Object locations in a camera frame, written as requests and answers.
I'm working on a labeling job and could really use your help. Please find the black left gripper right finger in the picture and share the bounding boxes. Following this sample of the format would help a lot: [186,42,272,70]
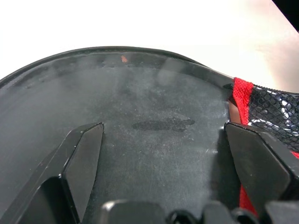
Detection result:
[223,122,299,211]

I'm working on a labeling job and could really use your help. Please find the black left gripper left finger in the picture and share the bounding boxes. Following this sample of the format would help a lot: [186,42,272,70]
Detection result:
[0,122,105,224]

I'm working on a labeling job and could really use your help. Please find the black red mesh paddle case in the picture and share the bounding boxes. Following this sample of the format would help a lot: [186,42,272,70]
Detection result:
[0,45,299,224]

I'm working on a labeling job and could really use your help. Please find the black table tennis paddle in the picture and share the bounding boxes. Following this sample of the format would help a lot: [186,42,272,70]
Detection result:
[0,52,234,224]

